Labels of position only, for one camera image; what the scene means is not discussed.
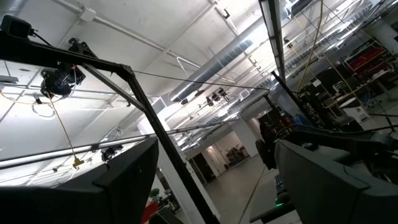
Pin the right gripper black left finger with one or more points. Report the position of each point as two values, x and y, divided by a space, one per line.
93 202

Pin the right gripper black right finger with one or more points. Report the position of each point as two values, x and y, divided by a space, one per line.
326 199

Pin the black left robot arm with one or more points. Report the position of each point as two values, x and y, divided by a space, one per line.
326 137

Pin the white pillar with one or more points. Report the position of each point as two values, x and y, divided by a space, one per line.
245 137

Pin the red storage bins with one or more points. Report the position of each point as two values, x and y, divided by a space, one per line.
367 57

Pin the LED light bar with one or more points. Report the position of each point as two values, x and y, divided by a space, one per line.
273 37

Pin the black aluminium table frame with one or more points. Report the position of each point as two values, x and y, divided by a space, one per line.
149 109

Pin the black rig camera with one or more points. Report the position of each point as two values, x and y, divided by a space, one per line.
57 82

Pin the black camera box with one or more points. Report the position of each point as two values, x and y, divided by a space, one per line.
17 28

